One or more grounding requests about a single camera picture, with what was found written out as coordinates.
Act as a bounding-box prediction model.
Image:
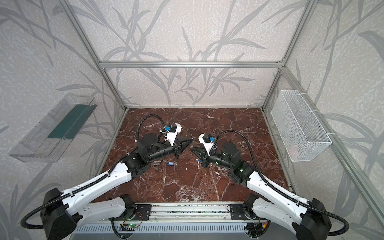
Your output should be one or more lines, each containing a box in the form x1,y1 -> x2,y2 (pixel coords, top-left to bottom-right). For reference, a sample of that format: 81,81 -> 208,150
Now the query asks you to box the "white wire mesh basket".
271,90 -> 332,162

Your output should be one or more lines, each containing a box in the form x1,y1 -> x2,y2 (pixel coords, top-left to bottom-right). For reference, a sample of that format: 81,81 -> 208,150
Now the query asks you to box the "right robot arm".
191,142 -> 332,240

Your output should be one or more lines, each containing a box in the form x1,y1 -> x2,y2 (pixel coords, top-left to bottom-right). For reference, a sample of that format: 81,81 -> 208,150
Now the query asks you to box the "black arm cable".
214,129 -> 350,237
20,113 -> 167,230

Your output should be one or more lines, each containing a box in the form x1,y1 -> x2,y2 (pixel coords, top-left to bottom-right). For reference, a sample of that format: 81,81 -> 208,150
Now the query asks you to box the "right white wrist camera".
198,133 -> 216,156

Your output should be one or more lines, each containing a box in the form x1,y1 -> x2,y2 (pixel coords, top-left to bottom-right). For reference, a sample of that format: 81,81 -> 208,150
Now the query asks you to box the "aluminium frame crossbar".
99,61 -> 283,68

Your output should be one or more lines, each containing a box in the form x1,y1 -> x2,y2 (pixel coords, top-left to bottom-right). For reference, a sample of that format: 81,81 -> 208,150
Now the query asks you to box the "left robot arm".
40,134 -> 193,240

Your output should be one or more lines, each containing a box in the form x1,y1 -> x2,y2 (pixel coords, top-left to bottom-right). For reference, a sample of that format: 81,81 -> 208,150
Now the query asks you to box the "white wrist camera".
164,123 -> 182,147
198,133 -> 216,156

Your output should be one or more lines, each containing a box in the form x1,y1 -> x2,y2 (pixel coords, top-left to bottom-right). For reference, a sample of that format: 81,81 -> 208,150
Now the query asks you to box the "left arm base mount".
121,204 -> 152,221

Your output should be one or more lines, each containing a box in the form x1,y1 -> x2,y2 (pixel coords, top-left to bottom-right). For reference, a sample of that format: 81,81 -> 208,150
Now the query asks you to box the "green circuit board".
120,223 -> 141,232

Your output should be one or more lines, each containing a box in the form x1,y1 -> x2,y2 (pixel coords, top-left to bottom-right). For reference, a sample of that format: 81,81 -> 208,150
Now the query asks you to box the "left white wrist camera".
164,123 -> 182,147

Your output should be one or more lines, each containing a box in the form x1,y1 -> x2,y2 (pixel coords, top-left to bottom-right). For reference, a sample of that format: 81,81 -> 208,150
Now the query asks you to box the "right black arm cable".
214,129 -> 350,237

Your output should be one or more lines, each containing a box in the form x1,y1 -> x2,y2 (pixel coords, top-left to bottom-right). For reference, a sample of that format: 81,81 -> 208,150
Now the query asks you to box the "aluminium front rail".
68,198 -> 306,226

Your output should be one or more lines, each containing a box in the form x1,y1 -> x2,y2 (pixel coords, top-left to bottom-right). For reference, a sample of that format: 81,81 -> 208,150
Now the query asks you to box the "clear plastic wall shelf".
9,94 -> 97,163

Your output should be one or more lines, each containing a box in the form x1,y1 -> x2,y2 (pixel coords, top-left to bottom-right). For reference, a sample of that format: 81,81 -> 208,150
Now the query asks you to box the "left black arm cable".
20,113 -> 167,230

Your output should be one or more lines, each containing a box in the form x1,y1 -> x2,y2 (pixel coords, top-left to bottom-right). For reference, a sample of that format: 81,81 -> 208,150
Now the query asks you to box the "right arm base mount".
227,203 -> 268,222

